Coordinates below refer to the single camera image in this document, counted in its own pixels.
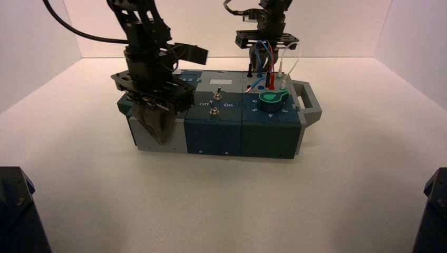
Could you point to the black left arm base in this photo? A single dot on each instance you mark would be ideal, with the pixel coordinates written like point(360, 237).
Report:
point(17, 216)

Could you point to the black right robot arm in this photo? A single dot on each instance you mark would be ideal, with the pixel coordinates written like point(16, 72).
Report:
point(276, 4)

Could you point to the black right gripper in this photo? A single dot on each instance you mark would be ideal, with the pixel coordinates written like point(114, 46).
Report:
point(274, 24)

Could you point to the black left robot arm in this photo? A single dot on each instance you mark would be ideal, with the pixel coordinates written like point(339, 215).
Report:
point(139, 21)

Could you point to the metal toggle switch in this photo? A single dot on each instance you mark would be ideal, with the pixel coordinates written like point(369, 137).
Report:
point(213, 111)
point(218, 94)

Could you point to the green rotary knob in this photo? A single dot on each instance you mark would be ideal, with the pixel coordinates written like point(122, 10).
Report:
point(270, 101)

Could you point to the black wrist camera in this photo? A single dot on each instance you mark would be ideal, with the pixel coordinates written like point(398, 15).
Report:
point(190, 54)
point(252, 16)

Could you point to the grey and teal control box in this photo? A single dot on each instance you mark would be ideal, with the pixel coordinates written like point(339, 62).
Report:
point(213, 136)

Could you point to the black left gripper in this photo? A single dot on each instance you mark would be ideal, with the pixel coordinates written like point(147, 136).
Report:
point(150, 83)

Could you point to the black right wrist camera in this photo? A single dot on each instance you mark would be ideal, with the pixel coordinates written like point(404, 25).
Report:
point(252, 16)

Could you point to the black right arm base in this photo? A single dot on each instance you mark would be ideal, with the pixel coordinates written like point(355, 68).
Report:
point(433, 216)

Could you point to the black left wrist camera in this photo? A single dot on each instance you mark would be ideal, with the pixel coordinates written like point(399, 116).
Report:
point(190, 54)

